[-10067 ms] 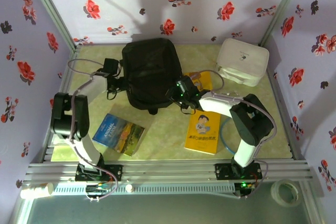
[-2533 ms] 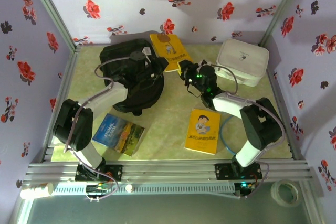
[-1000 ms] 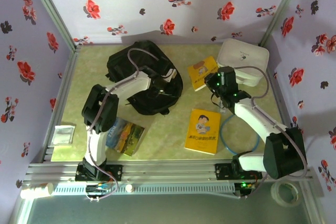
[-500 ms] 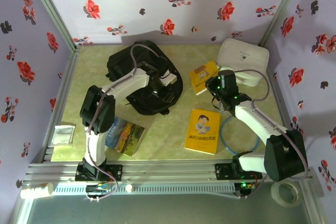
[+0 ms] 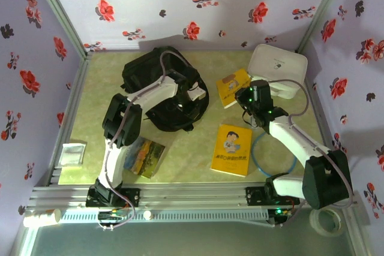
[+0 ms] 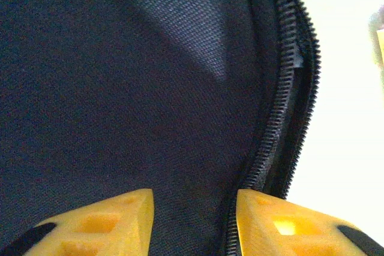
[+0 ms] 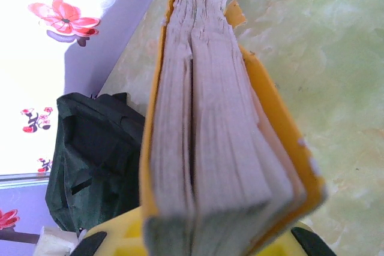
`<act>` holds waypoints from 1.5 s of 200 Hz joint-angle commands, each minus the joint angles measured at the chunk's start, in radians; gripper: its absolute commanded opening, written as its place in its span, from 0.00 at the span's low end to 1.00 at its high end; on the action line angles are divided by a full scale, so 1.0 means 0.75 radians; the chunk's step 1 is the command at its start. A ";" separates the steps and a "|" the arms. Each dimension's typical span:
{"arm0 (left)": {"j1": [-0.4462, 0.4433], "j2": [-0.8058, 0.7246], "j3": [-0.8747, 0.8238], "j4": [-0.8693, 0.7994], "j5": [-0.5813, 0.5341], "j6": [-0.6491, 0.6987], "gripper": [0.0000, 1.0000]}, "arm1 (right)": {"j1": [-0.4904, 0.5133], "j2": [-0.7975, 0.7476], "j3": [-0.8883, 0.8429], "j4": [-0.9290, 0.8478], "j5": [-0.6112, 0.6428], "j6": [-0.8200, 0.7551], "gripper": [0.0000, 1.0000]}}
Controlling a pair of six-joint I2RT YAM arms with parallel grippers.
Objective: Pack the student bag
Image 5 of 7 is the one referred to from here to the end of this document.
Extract yellow book with tree picture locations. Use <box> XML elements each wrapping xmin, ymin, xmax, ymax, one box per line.
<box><xmin>215</xmin><ymin>68</ymin><xmax>252</xmax><ymax>109</ymax></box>

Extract black backpack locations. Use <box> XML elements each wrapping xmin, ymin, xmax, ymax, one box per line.
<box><xmin>121</xmin><ymin>46</ymin><xmax>210</xmax><ymax>132</ymax></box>

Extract yellow book with reading boy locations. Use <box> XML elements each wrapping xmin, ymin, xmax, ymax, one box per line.
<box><xmin>210</xmin><ymin>124</ymin><xmax>253</xmax><ymax>177</ymax></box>

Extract blue Animal Farm book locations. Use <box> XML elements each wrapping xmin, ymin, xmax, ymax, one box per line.
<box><xmin>122</xmin><ymin>136</ymin><xmax>166</xmax><ymax>179</ymax></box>

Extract white zip case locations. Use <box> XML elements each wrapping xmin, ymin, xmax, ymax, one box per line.
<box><xmin>247</xmin><ymin>43</ymin><xmax>309</xmax><ymax>100</ymax></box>

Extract white square packet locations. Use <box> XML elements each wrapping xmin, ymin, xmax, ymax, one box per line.
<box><xmin>61</xmin><ymin>141</ymin><xmax>87</xmax><ymax>167</ymax></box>

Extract clear tape roll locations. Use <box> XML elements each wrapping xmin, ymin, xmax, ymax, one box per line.
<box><xmin>308</xmin><ymin>206</ymin><xmax>346</xmax><ymax>237</ymax></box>

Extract white paper roll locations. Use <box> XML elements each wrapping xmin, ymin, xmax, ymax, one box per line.
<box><xmin>23</xmin><ymin>208</ymin><xmax>62</xmax><ymax>227</ymax></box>

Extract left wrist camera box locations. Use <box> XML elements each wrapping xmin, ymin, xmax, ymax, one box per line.
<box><xmin>187</xmin><ymin>87</ymin><xmax>210</xmax><ymax>101</ymax></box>

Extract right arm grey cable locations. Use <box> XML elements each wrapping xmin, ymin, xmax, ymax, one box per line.
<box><xmin>268</xmin><ymin>79</ymin><xmax>355</xmax><ymax>227</ymax></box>

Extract blue ring tube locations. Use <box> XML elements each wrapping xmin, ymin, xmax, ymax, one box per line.
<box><xmin>251</xmin><ymin>131</ymin><xmax>298</xmax><ymax>177</ymax></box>

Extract aluminium side rail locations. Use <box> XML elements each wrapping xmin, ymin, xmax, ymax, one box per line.
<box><xmin>304</xmin><ymin>77</ymin><xmax>349</xmax><ymax>183</ymax></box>
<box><xmin>47</xmin><ymin>52</ymin><xmax>94</xmax><ymax>186</ymax></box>

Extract aluminium corner post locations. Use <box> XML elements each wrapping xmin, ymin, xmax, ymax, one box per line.
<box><xmin>28</xmin><ymin>0</ymin><xmax>92</xmax><ymax>59</ymax></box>
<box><xmin>295</xmin><ymin>0</ymin><xmax>350</xmax><ymax>55</ymax></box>

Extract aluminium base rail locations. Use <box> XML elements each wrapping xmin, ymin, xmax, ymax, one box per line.
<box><xmin>26</xmin><ymin>182</ymin><xmax>361</xmax><ymax>209</ymax></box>

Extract white slotted cable duct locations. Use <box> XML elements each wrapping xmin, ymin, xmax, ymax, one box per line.
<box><xmin>59</xmin><ymin>209</ymin><xmax>269</xmax><ymax>222</ymax></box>

